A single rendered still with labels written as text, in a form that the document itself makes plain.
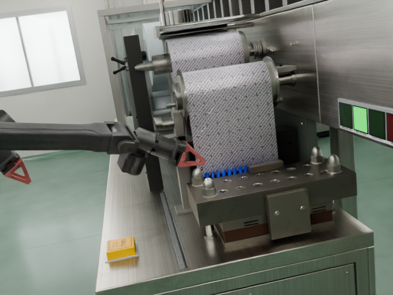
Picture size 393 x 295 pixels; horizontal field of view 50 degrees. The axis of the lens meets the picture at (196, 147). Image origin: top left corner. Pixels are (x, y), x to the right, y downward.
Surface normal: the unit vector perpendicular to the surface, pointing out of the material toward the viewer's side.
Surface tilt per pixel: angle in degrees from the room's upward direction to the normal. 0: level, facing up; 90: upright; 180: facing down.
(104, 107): 90
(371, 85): 90
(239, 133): 90
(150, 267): 0
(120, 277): 0
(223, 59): 92
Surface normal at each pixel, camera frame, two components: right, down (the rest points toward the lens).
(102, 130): 0.33, -0.82
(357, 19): -0.97, 0.18
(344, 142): 0.17, 0.22
